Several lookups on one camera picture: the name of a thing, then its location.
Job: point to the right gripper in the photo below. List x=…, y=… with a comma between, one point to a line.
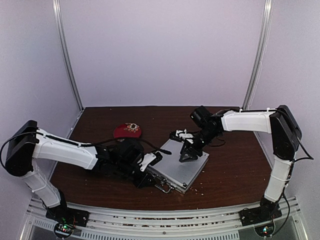
x=190, y=149

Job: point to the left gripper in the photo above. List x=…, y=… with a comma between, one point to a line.
x=143, y=182

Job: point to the aluminium poker case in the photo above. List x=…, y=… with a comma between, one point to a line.
x=171, y=174

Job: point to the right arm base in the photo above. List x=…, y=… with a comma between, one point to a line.
x=262, y=216

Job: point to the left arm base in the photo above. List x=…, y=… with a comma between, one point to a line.
x=68, y=219

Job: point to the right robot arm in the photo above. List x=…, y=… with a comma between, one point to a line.
x=279, y=123

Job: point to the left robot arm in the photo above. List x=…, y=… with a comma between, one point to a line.
x=31, y=144

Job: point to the red floral plate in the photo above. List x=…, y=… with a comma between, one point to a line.
x=131, y=130

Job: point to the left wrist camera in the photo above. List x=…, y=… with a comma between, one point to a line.
x=130, y=153

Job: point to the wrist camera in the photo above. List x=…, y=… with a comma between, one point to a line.
x=130, y=153
x=187, y=130

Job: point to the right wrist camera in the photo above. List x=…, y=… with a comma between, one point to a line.
x=187, y=130

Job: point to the aluminium front rail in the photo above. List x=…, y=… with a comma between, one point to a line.
x=222, y=223

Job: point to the right aluminium frame post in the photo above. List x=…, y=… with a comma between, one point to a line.
x=261, y=48

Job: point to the aluminium frame post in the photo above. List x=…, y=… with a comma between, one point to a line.
x=65, y=53
x=261, y=48

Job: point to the left aluminium frame post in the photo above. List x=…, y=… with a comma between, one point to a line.
x=65, y=53

